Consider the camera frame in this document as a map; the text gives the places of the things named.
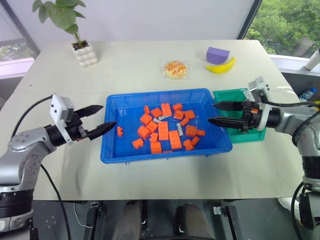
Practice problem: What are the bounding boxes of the black metal table leg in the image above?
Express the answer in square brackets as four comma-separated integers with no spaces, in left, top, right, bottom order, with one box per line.
[83,200,104,240]
[213,199,244,240]

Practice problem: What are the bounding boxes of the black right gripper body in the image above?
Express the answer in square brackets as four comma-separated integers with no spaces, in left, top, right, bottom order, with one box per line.
[239,99,263,134]

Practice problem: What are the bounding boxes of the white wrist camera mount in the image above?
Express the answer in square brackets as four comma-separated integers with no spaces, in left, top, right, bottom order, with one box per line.
[243,76,273,131]
[49,93,76,147]

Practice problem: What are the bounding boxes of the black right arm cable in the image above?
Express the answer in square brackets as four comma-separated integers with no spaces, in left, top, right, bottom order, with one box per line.
[259,92,320,111]

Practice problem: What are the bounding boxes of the bread in clear plastic bag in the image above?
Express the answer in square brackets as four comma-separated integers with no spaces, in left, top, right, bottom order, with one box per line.
[160,57,192,81]

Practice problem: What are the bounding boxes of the white cylinder with black band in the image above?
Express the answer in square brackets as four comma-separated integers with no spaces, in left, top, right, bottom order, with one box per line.
[303,47,320,71]

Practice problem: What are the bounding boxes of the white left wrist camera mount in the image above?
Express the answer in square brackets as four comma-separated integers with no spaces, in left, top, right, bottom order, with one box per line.
[49,93,76,147]

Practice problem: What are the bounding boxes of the clear water bottle blue label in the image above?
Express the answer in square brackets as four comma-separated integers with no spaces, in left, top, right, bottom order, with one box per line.
[299,87,319,102]

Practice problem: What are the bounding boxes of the dark rounded shape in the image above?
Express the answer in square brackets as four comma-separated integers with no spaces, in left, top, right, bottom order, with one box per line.
[111,200,149,240]
[174,202,216,240]

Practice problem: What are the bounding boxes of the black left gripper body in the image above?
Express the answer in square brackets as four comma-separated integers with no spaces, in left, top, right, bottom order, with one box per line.
[65,111,90,144]

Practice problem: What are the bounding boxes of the blue plastic bin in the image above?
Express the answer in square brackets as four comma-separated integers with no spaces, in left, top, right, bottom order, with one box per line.
[99,87,234,165]

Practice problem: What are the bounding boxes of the yellow toy banana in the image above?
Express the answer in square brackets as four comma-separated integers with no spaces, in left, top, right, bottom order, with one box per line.
[205,56,237,75]

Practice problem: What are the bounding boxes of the green plastic tray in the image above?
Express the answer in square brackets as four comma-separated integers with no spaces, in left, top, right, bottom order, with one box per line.
[212,87,267,144]

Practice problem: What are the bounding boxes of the purple foam block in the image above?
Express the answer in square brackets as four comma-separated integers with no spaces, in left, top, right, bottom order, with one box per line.
[205,46,231,65]

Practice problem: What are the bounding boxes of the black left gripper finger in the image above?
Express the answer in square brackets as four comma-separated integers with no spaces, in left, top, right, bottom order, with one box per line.
[74,104,105,118]
[86,121,118,141]

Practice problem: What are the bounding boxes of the green plant in white pot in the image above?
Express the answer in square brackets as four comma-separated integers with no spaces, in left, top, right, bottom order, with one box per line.
[31,0,99,68]

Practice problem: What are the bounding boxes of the long orange building block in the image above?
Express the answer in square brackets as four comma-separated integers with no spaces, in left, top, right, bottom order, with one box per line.
[157,121,170,141]
[168,130,182,151]

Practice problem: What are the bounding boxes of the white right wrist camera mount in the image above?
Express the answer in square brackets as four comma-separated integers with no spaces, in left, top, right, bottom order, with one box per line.
[243,76,273,131]

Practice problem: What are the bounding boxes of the thin white floor cable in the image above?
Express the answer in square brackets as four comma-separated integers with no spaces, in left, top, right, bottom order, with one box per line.
[73,203,94,229]

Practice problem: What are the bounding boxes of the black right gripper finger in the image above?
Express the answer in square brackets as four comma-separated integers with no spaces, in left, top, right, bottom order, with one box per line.
[207,116,245,131]
[212,100,244,112]

